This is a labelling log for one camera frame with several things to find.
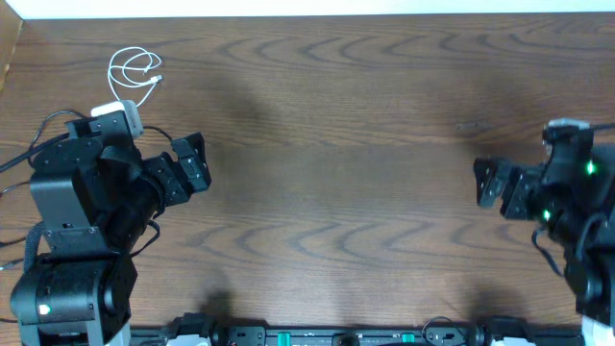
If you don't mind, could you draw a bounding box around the white usb cable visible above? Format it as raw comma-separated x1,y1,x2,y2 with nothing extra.
107,46,163,111

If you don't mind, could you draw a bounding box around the black usb cable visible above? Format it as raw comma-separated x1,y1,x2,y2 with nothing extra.
27,109,174,160
0,180,33,271

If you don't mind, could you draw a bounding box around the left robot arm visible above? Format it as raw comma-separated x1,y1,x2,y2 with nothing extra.
11,111,211,345

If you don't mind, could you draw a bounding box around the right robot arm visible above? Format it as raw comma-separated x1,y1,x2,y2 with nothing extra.
473,118,614,345

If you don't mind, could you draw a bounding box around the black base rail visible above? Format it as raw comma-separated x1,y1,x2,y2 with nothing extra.
129,313,585,346

